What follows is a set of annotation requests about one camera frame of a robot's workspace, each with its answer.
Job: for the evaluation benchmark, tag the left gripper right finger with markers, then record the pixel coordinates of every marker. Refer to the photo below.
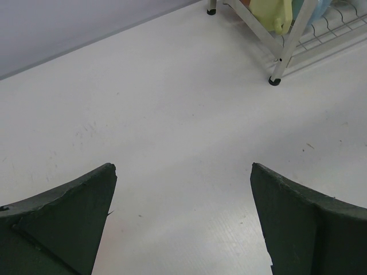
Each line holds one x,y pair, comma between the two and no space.
306,231

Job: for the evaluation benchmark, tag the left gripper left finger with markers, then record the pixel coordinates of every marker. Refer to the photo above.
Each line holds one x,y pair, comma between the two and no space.
58,231

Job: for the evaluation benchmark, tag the pale yellow mug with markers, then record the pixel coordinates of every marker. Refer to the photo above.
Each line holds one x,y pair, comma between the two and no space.
274,15

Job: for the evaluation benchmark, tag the light blue mug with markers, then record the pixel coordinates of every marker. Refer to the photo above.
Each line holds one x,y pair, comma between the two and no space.
319,10

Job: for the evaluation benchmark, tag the steel dish rack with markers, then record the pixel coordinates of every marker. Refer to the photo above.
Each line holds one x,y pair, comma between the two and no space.
343,25

